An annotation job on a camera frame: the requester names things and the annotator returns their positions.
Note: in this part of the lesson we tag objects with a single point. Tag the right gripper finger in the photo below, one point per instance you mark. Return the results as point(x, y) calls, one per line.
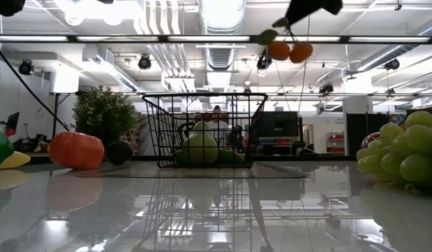
point(303, 8)

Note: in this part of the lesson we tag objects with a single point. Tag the orange tangerines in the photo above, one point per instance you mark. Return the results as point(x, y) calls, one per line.
point(278, 50)

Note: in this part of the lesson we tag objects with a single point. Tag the red apple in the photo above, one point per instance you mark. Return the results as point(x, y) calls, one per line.
point(369, 140)

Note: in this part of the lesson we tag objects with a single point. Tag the green bell pepper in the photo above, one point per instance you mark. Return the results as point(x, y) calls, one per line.
point(0, 147)

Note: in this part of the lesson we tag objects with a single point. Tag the dark avocado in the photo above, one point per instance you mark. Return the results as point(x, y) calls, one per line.
point(119, 152)

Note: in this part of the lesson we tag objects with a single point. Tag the red-orange ribbed tomato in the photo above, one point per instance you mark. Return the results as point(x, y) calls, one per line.
point(75, 150)

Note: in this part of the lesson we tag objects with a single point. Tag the yellow banana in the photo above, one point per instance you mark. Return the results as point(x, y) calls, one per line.
point(17, 160)

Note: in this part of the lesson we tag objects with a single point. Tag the green cucumber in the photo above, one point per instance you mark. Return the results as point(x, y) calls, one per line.
point(231, 157)

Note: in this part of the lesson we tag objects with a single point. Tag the green grape bunch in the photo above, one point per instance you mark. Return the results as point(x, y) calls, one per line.
point(415, 154)

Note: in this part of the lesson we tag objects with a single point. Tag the green pear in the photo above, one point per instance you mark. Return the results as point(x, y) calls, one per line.
point(200, 147)

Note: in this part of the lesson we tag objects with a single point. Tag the black ceiling spot lamp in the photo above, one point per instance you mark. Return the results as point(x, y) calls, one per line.
point(144, 62)
point(326, 88)
point(26, 68)
point(263, 63)
point(391, 64)

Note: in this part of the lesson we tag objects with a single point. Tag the black framed light strip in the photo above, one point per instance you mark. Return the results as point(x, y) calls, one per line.
point(163, 38)

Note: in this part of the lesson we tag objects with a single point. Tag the potted green plant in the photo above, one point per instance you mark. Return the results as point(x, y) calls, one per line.
point(103, 112)

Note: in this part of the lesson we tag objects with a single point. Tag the small black monitor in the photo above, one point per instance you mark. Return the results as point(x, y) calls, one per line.
point(13, 120)

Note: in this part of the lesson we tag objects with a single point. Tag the black background stand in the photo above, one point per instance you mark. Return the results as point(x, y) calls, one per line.
point(56, 112)

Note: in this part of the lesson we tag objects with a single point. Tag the wide black screen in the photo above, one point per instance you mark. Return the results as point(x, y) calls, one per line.
point(410, 110)

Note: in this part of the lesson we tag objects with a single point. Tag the black partition panel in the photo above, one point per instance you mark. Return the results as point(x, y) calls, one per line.
point(359, 133)

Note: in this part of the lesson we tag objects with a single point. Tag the white shelf with red bins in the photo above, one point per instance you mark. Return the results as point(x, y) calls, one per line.
point(336, 137)

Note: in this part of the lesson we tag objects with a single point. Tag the person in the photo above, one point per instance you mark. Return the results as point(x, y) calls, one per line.
point(222, 129)

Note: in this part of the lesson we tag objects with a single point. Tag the silver ventilation duct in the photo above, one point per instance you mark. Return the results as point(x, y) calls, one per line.
point(221, 17)

